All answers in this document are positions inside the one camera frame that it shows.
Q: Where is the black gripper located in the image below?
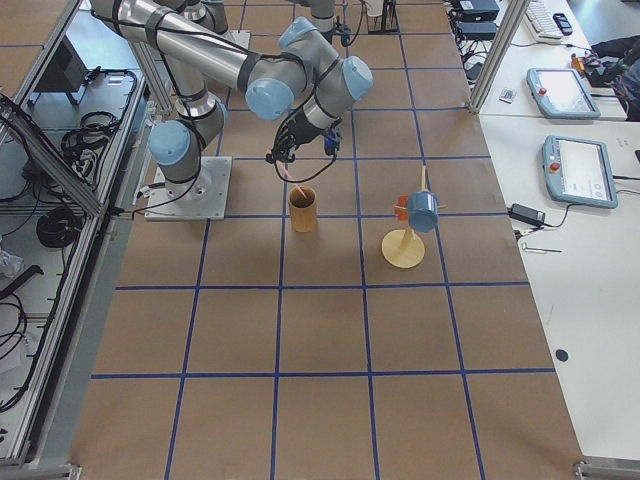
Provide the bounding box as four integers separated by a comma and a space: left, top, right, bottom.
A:
265, 109, 321, 164

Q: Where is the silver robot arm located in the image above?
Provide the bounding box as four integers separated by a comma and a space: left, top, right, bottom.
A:
167, 0, 336, 41
92, 1, 373, 204

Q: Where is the bamboo chopstick holder cup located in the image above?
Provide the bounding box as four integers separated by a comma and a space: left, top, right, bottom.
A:
288, 186, 317, 233

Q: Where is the orange cup on stand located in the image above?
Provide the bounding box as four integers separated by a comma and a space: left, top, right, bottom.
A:
394, 195, 409, 222

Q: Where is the blue cup on stand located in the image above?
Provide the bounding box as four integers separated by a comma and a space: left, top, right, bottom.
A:
407, 190, 438, 233

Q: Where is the wooden cup tree stand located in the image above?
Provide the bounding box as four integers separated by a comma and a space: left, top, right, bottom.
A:
381, 165, 443, 269

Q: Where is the black power adapter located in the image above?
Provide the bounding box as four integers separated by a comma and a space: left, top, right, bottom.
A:
507, 203, 546, 227

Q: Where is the metal hex key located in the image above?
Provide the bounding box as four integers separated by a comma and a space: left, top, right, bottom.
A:
520, 243, 562, 254

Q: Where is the far teach pendant tablet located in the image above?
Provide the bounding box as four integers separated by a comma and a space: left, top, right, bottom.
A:
526, 68, 601, 120

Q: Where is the teach pendant tablet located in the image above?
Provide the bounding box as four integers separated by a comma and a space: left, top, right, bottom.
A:
541, 135, 618, 209
526, 68, 601, 120

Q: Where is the white keyboard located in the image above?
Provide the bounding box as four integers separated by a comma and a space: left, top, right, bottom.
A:
525, 0, 564, 44

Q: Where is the near teach pendant tablet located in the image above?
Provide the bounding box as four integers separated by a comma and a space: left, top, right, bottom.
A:
541, 135, 618, 209

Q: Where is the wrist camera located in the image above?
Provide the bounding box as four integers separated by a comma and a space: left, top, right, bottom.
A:
323, 126, 342, 157
333, 17, 352, 47

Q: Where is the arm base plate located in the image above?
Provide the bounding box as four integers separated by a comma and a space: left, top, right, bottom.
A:
222, 29, 250, 49
144, 156, 233, 221

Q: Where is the black wire mug rack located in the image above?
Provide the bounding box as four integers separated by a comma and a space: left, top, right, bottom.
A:
364, 0, 399, 34

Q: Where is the aluminium frame post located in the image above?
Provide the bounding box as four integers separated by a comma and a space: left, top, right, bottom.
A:
468, 0, 530, 114

